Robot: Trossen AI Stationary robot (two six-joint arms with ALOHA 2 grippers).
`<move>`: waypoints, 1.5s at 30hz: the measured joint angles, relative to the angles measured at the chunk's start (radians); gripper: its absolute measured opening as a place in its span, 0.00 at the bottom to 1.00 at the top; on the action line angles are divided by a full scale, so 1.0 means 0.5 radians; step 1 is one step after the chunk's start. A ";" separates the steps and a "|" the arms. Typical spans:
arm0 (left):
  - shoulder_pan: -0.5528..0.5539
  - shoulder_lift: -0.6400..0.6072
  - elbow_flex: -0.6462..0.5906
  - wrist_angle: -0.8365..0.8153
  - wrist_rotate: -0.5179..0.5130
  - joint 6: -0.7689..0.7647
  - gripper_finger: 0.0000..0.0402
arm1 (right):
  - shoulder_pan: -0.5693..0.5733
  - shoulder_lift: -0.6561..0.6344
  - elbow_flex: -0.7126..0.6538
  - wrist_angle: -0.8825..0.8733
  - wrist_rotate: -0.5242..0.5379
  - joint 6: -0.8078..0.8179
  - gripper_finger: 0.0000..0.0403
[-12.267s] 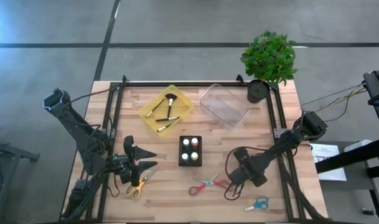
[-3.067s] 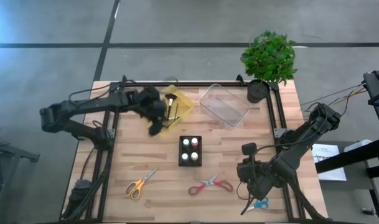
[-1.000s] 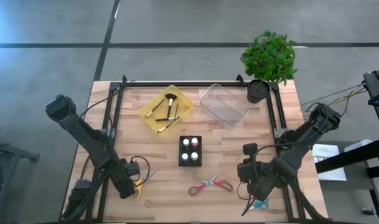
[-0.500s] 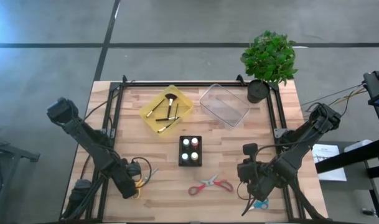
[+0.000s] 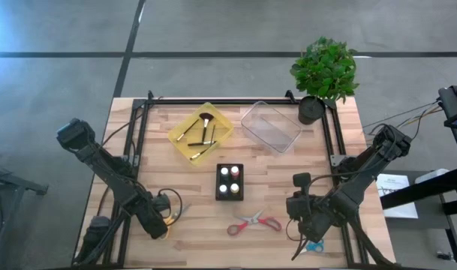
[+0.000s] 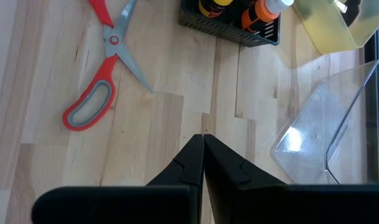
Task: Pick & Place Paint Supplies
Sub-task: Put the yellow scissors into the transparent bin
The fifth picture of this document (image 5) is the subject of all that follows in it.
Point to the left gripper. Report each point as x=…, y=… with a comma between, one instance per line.
x=151, y=221

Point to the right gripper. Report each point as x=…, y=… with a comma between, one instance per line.
x=307, y=215

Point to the yellow paint bottle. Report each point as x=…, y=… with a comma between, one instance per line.
x=234, y=188

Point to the blue paint bottle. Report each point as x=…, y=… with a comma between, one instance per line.
x=223, y=188

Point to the green paint bottle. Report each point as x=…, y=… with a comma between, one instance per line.
x=224, y=171

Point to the long thin black paintbrush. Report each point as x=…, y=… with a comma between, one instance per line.
x=200, y=143

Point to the black pen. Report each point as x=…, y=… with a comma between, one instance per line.
x=214, y=133

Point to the fluffy-headed black brush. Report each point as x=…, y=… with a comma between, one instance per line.
x=205, y=117

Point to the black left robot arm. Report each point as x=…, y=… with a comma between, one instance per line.
x=112, y=176

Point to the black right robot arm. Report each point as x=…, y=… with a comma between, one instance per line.
x=363, y=176

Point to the black slotted plastic basket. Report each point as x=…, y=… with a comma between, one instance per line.
x=229, y=180

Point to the white paper sheet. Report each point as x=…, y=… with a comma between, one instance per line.
x=397, y=198

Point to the clear plastic bin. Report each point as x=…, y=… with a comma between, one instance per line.
x=271, y=127

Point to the black plant pot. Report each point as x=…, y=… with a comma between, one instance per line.
x=310, y=110

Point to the black floor stand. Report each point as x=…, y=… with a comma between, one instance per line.
x=10, y=183

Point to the green leafy plant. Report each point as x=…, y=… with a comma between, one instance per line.
x=325, y=69

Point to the black equipment stand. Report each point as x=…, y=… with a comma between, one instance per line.
x=453, y=108

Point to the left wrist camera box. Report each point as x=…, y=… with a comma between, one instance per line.
x=161, y=202

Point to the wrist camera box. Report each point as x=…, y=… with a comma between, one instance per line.
x=161, y=202
x=301, y=180

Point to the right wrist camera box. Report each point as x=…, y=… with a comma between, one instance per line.
x=301, y=180

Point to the silver frame corner bracket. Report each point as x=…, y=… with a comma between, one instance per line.
x=337, y=160
x=135, y=161

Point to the black aluminium table frame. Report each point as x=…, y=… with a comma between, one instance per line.
x=232, y=100

